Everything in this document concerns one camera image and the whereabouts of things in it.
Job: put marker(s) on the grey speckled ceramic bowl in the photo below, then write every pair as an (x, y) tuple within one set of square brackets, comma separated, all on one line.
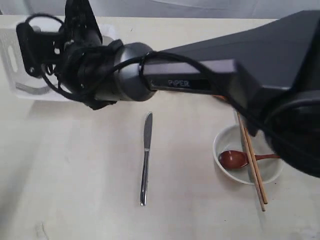
[(230, 139)]

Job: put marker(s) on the white perforated plastic basket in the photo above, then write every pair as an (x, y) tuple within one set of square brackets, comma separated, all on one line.
[(13, 62)]

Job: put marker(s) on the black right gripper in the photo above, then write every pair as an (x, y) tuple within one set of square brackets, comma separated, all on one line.
[(85, 59)]

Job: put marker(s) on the brown wooden spoon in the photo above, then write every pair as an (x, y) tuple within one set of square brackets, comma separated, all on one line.
[(235, 159)]

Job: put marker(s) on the silver metal table knife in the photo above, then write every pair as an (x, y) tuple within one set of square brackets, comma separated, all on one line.
[(147, 136)]

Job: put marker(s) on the silver metal fork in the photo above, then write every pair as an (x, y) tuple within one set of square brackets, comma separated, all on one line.
[(32, 90)]

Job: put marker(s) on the brown wooden chopstick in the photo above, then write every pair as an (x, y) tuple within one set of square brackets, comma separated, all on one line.
[(255, 167), (250, 162)]

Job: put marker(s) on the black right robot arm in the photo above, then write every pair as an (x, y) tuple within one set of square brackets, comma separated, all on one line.
[(269, 74)]

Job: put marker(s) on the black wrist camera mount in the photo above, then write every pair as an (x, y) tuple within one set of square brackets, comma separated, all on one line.
[(39, 48)]

